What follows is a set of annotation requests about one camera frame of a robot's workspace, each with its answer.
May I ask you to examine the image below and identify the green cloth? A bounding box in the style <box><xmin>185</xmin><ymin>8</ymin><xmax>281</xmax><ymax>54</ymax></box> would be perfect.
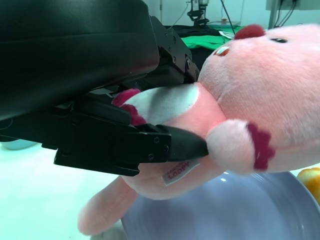
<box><xmin>180</xmin><ymin>24</ymin><xmax>241</xmax><ymax>50</ymax></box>

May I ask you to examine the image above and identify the grey metal post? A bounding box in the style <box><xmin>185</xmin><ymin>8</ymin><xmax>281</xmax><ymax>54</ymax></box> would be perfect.
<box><xmin>267</xmin><ymin>0</ymin><xmax>280</xmax><ymax>30</ymax></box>

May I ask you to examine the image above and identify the orange white striped bun toy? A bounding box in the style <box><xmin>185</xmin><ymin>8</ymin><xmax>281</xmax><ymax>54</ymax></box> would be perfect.
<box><xmin>296</xmin><ymin>167</ymin><xmax>320</xmax><ymax>199</ymax></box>

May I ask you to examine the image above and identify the pink plush beaver doll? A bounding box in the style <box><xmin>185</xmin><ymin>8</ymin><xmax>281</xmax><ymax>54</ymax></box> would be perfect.
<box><xmin>77</xmin><ymin>22</ymin><xmax>320</xmax><ymax>236</ymax></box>

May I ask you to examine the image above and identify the lavender plastic plate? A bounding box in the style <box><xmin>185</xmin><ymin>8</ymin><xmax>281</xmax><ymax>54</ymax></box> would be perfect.
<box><xmin>121</xmin><ymin>171</ymin><xmax>320</xmax><ymax>240</ymax></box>

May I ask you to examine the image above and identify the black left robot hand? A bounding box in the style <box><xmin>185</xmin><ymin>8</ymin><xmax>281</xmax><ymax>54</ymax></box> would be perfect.
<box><xmin>0</xmin><ymin>0</ymin><xmax>210</xmax><ymax>177</ymax></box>

